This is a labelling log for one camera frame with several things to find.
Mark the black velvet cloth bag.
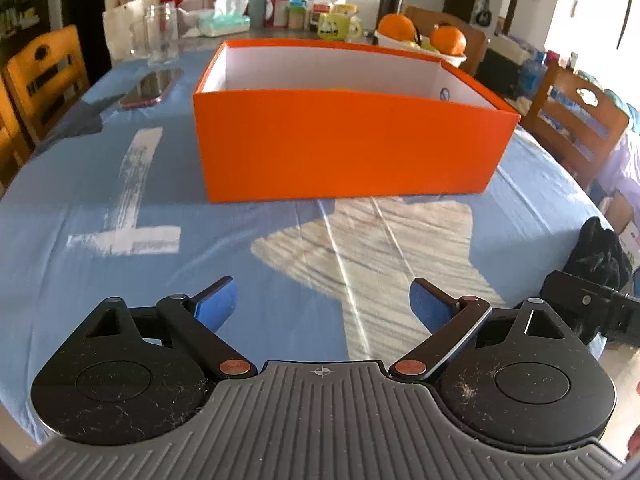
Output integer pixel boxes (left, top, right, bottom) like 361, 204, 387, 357
563, 217, 632, 290

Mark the blue tablecloth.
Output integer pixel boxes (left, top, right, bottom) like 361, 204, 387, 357
1, 51, 598, 441

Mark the wooden chair right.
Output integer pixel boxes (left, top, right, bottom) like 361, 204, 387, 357
521, 62, 629, 188

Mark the orange cardboard box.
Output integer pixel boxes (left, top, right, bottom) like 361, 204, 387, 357
192, 39, 520, 203

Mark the smartphone on table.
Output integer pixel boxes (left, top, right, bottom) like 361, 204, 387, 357
119, 68, 183, 110

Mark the wooden chair left near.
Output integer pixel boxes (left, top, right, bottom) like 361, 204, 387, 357
0, 79, 32, 194

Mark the white fruit bowl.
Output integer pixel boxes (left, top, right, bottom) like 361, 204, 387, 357
374, 32, 466, 67

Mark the orange in bowl right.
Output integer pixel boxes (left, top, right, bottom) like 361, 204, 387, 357
430, 25, 466, 56

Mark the orange in bowl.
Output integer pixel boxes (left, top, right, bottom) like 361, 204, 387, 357
376, 13, 416, 42
430, 25, 466, 56

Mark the wooden chair left far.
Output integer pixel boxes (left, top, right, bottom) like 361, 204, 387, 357
3, 25, 90, 145

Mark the glass jar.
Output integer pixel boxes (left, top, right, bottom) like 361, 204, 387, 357
143, 1, 179, 66

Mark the orange in bowl left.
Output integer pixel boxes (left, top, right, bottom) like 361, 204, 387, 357
376, 13, 416, 42

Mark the wooden chair behind table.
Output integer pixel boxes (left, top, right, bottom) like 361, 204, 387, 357
404, 6, 489, 76

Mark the green tissue pack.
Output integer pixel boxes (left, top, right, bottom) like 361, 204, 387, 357
198, 0, 250, 37

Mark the red white medicine jar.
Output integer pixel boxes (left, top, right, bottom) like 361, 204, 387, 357
264, 0, 290, 28

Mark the yellow green mug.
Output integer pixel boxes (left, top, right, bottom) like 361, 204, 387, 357
317, 12, 363, 41

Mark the grey tall bottle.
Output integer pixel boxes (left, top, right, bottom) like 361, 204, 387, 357
248, 0, 266, 29

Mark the paper shopping bag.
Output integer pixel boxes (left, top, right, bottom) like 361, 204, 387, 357
102, 0, 160, 65

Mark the dark lid supplement bottle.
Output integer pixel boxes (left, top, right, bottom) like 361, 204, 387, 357
309, 0, 333, 32

